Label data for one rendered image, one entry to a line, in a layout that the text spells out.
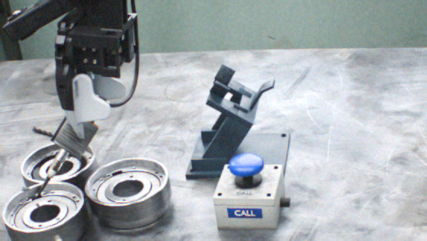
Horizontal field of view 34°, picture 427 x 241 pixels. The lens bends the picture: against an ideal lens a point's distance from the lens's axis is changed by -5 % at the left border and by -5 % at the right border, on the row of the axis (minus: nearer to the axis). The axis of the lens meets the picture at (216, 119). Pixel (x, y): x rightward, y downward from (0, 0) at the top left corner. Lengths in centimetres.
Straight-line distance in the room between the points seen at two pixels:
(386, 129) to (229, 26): 158
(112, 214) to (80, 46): 20
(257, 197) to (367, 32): 172
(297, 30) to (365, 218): 171
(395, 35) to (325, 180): 161
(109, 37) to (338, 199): 33
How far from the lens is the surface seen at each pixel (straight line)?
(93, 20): 83
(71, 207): 88
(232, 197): 81
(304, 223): 83
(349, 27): 247
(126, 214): 85
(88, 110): 87
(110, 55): 83
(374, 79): 114
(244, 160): 82
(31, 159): 99
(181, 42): 260
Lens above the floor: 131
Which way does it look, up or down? 28 degrees down
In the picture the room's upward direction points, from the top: 8 degrees counter-clockwise
